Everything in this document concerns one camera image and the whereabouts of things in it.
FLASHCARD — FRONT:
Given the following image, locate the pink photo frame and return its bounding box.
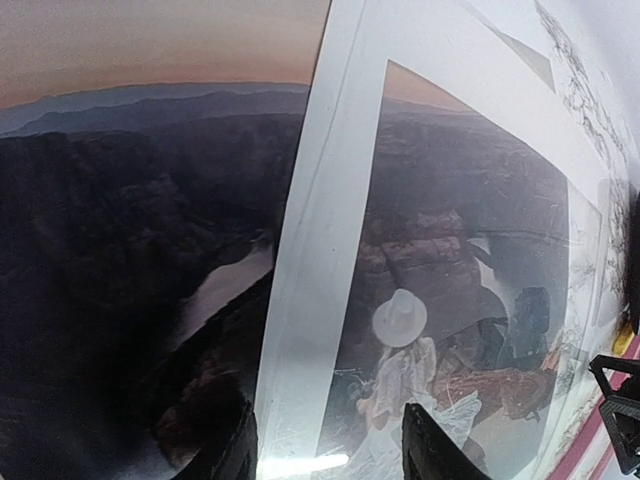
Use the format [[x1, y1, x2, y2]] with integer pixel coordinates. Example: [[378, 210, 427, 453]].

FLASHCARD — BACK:
[[549, 339, 640, 480]]

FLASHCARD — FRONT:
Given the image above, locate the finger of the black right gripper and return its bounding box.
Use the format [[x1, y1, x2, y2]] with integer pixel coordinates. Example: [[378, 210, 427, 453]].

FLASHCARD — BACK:
[[589, 355, 639, 475]]

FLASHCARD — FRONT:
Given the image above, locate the white mat board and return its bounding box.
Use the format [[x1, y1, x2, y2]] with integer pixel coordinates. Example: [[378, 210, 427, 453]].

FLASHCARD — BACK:
[[254, 0, 631, 480]]

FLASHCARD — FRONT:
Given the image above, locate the clear glass pane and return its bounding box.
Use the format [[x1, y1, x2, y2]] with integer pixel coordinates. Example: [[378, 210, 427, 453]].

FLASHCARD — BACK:
[[259, 0, 636, 480]]

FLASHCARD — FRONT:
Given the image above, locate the photo with white mat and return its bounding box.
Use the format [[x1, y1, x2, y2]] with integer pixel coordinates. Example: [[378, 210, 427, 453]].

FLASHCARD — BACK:
[[1, 1, 330, 479]]

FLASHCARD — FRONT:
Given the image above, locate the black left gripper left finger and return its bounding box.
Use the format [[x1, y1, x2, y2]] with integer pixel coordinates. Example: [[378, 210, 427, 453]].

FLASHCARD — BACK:
[[184, 400, 258, 479]]

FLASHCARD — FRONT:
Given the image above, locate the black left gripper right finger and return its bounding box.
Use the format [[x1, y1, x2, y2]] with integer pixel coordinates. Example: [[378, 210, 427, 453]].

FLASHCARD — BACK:
[[402, 403, 490, 480]]

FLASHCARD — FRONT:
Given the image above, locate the yellow handled screwdriver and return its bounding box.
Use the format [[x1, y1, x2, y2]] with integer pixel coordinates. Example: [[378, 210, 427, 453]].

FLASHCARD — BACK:
[[612, 329, 635, 357]]

